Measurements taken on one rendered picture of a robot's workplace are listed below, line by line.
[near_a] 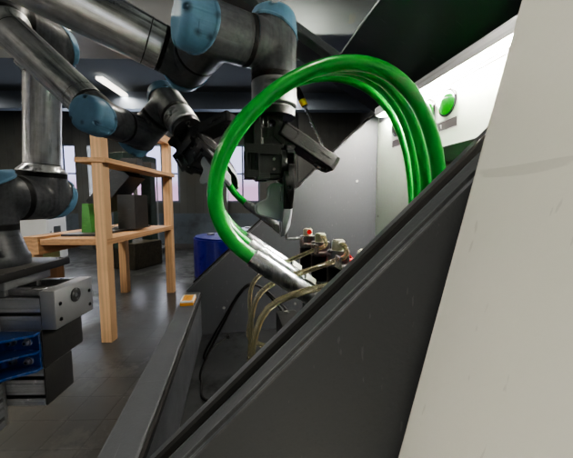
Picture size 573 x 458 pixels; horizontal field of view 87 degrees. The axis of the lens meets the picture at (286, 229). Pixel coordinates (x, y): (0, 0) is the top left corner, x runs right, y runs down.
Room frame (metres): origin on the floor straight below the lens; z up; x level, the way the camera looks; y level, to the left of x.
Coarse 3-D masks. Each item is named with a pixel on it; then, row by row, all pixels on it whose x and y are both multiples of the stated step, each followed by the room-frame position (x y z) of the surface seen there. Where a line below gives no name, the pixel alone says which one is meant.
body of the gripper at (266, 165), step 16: (272, 112) 0.49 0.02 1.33; (288, 112) 0.49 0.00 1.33; (256, 128) 0.50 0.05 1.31; (272, 128) 0.51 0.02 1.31; (256, 144) 0.48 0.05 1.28; (272, 144) 0.48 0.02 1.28; (288, 144) 0.49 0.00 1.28; (256, 160) 0.48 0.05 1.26; (272, 160) 0.49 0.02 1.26; (256, 176) 0.48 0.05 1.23; (272, 176) 0.49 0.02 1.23
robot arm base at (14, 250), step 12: (0, 228) 0.69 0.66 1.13; (12, 228) 0.72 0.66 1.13; (0, 240) 0.69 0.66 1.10; (12, 240) 0.71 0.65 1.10; (24, 240) 0.75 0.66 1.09; (0, 252) 0.68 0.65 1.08; (12, 252) 0.70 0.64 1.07; (24, 252) 0.73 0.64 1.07; (0, 264) 0.68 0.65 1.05; (12, 264) 0.69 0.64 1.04
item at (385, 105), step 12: (348, 84) 0.59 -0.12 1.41; (360, 84) 0.58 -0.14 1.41; (372, 96) 0.58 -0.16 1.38; (384, 108) 0.57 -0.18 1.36; (396, 120) 0.56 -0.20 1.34; (396, 132) 0.57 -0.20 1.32; (408, 156) 0.56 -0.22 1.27; (408, 168) 0.56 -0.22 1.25; (408, 180) 0.56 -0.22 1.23; (408, 192) 0.56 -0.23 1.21
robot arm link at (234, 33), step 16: (176, 0) 0.43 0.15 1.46; (192, 0) 0.41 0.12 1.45; (208, 0) 0.43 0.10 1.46; (176, 16) 0.43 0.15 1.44; (192, 16) 0.41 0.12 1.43; (208, 16) 0.42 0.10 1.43; (224, 16) 0.43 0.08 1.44; (240, 16) 0.45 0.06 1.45; (256, 16) 0.47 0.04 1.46; (176, 32) 0.43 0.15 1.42; (192, 32) 0.42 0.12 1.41; (208, 32) 0.43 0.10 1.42; (224, 32) 0.44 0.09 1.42; (240, 32) 0.45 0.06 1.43; (256, 32) 0.46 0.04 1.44; (176, 48) 0.50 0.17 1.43; (192, 48) 0.44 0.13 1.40; (208, 48) 0.44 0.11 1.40; (224, 48) 0.45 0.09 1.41; (240, 48) 0.46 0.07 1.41; (256, 48) 0.47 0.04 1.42; (192, 64) 0.50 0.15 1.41; (208, 64) 0.49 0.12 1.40; (240, 64) 0.49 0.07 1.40
